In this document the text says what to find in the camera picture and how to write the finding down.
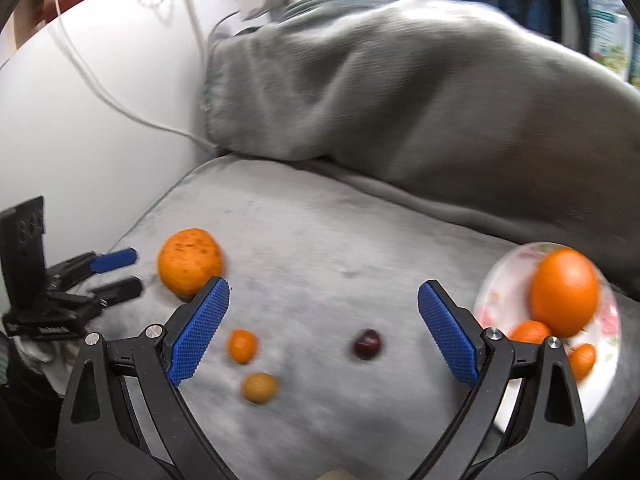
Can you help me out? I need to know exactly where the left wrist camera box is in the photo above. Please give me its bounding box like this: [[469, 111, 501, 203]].
[[1, 196, 47, 311]]

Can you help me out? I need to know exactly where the speckled large orange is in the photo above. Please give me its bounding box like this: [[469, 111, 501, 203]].
[[156, 229, 224, 299]]

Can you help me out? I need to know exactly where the grey seat cushion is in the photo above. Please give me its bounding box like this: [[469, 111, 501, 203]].
[[84, 154, 640, 480]]

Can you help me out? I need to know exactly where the mandarin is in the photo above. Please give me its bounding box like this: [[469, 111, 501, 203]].
[[568, 344, 597, 382], [509, 320, 552, 344]]

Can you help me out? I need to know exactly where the brown longan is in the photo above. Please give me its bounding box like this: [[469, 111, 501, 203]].
[[242, 373, 280, 404]]

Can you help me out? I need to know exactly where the grey blanket covered backrest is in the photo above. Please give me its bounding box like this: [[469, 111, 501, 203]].
[[202, 0, 639, 296]]

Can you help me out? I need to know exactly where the white floral plate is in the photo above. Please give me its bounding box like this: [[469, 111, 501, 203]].
[[473, 242, 622, 420]]

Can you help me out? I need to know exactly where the smooth large orange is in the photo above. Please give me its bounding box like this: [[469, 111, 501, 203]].
[[528, 247, 599, 338]]

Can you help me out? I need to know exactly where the small kumquat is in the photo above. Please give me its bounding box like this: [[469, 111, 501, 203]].
[[227, 330, 259, 365]]

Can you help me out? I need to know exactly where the white cable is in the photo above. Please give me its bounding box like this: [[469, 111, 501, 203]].
[[49, 0, 222, 154]]

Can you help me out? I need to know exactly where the dark cherry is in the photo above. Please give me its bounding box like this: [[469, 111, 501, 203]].
[[352, 328, 383, 361]]

